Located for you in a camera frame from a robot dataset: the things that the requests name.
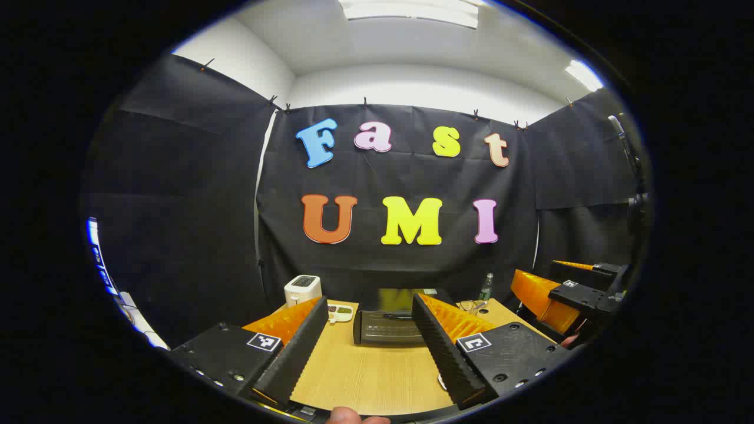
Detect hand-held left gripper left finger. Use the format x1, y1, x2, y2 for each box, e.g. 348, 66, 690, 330
171, 296, 329, 407

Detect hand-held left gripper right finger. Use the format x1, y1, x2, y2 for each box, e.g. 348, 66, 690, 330
411, 293, 575, 410

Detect black electric oven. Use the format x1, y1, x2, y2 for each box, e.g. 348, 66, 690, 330
352, 287, 457, 347

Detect white toaster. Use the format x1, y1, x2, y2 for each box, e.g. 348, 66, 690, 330
284, 274, 322, 308

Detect black stand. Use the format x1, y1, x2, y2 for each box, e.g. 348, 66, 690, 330
608, 115, 650, 237

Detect white desk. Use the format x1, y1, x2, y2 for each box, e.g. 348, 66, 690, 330
115, 291, 170, 349

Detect black backdrop cloth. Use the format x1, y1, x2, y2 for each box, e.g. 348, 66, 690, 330
80, 54, 649, 348

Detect small ceiling light panel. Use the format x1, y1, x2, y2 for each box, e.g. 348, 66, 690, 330
565, 59, 605, 92

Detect computer monitor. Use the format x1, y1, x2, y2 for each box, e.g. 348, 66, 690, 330
86, 217, 120, 296

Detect large ceiling light panel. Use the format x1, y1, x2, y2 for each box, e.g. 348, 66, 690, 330
339, 0, 481, 29

